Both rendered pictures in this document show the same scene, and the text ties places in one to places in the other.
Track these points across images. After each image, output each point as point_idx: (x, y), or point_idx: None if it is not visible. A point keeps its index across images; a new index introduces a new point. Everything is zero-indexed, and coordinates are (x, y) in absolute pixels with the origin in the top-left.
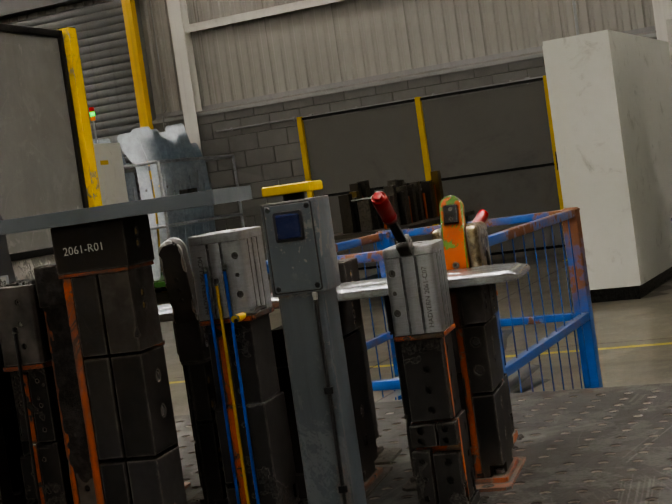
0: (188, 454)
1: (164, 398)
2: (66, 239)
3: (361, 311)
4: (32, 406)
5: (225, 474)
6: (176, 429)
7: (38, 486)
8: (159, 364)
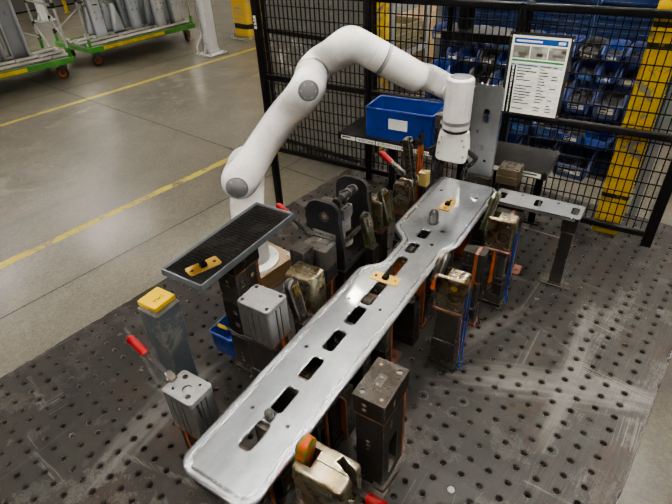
0: (482, 396)
1: (239, 322)
2: None
3: (382, 432)
4: None
5: None
6: (585, 399)
7: None
8: (236, 310)
